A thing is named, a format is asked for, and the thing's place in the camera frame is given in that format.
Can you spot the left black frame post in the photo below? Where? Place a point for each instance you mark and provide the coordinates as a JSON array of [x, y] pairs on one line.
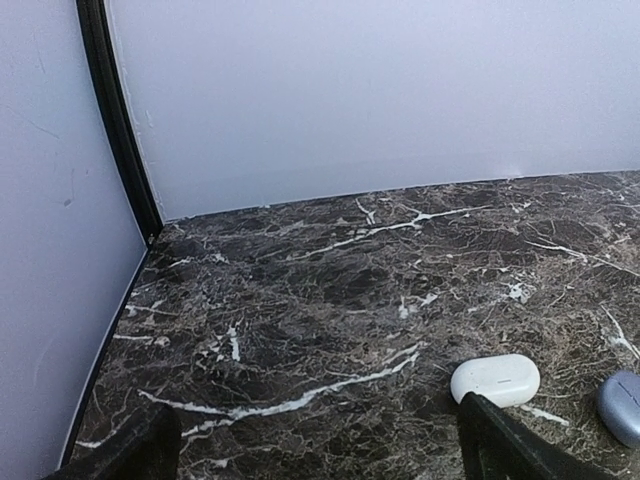
[[110, 97]]

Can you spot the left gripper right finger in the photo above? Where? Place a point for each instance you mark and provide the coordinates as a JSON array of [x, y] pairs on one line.
[[495, 446]]

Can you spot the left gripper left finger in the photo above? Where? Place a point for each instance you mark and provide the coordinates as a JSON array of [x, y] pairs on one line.
[[147, 446]]

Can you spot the purple round charging case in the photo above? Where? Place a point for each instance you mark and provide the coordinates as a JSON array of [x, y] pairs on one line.
[[618, 407]]

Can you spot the white earbud charging case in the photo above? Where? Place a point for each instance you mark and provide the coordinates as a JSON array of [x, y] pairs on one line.
[[506, 380]]

